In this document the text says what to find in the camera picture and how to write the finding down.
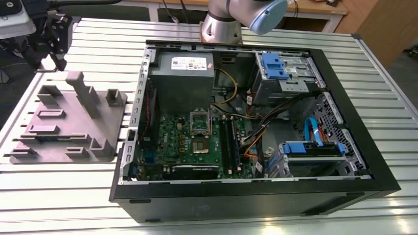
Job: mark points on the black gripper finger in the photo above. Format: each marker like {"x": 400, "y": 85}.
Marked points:
{"x": 61, "y": 31}
{"x": 33, "y": 54}

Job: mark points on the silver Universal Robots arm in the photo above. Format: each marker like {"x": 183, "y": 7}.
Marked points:
{"x": 218, "y": 24}

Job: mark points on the CPU socket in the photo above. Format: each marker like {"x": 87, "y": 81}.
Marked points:
{"x": 199, "y": 147}

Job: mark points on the black table corner cap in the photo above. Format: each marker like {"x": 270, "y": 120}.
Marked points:
{"x": 77, "y": 19}
{"x": 357, "y": 36}

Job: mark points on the grey parts rack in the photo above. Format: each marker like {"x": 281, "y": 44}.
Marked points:
{"x": 82, "y": 127}

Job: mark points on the green RAM stick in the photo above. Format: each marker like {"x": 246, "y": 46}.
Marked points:
{"x": 54, "y": 139}

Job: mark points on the grey power supply unit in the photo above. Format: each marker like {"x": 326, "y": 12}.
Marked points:
{"x": 179, "y": 88}

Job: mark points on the green motherboard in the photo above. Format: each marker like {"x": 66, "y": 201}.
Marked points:
{"x": 170, "y": 137}

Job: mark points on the metal locking lever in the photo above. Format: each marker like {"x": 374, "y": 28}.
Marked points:
{"x": 211, "y": 111}

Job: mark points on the blue disk carrier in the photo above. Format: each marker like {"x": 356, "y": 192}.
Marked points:
{"x": 274, "y": 68}

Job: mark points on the black RAM slot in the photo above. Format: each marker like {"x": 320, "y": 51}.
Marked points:
{"x": 223, "y": 144}

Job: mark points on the black graphics card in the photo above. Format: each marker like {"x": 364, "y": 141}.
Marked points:
{"x": 195, "y": 171}

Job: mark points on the black RAM stick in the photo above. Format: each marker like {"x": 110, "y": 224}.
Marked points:
{"x": 235, "y": 144}

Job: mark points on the metal disk bay cage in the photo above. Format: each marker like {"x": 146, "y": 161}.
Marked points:
{"x": 294, "y": 86}

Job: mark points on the wooden desk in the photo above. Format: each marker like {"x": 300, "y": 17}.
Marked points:
{"x": 313, "y": 9}

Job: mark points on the black open PC case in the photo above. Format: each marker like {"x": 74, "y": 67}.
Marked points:
{"x": 229, "y": 203}

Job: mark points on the black disk in blue carrier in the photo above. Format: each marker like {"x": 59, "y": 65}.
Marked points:
{"x": 297, "y": 148}

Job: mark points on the brown wooden cabinet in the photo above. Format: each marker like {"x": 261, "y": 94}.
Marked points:
{"x": 385, "y": 29}

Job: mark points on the metal disk bay frame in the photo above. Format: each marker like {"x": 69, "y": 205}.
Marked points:
{"x": 349, "y": 169}

